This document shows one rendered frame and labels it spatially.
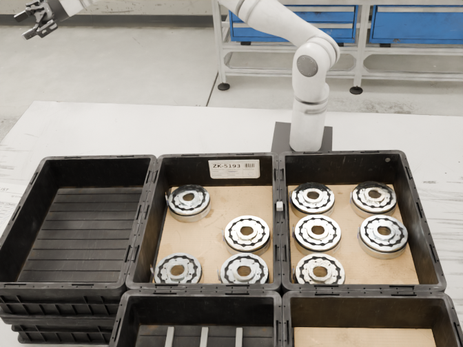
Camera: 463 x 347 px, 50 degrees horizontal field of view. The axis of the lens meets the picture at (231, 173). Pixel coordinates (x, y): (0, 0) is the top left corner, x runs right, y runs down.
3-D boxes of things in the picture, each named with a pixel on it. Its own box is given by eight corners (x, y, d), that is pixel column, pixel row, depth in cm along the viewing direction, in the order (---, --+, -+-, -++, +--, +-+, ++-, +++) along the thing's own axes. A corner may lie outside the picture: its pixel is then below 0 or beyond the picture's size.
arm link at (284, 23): (266, -19, 126) (245, -6, 120) (349, 45, 123) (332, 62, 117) (253, 9, 133) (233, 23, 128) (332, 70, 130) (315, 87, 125)
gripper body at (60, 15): (75, 21, 148) (47, 36, 147) (67, 5, 152) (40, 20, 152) (62, 2, 141) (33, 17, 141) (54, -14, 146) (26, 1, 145)
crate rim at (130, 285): (159, 161, 124) (158, 153, 123) (278, 158, 122) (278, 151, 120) (125, 296, 95) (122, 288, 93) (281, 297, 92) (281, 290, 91)
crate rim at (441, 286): (278, 158, 122) (278, 151, 120) (402, 156, 119) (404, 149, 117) (282, 297, 92) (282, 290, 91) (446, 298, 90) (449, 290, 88)
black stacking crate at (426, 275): (279, 187, 128) (279, 153, 120) (395, 186, 125) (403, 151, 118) (282, 323, 99) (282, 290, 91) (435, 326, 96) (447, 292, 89)
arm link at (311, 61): (325, 55, 116) (317, 113, 128) (343, 38, 121) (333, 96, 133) (291, 44, 119) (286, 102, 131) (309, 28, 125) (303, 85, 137)
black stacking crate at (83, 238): (57, 190, 133) (43, 158, 126) (165, 188, 131) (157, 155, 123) (-2, 320, 104) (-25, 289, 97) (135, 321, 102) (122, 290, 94)
